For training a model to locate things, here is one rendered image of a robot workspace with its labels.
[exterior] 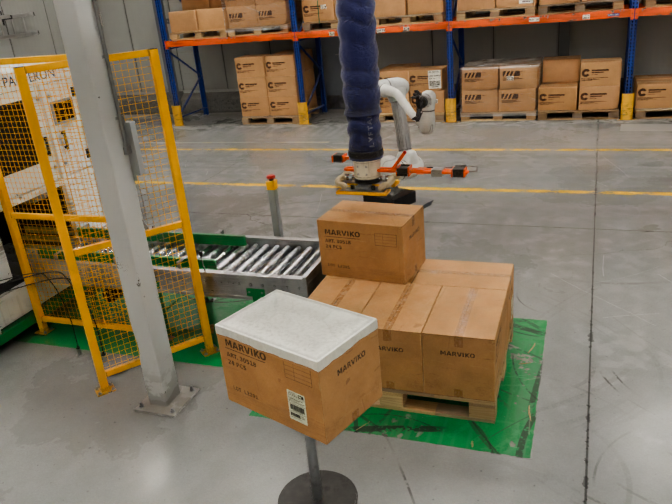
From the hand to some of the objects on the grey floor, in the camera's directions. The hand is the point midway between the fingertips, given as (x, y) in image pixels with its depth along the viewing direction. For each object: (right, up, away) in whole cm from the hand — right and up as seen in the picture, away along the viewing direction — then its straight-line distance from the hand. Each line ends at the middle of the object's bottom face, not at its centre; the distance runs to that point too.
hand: (413, 108), depth 415 cm
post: (-90, -128, +127) cm, 202 cm away
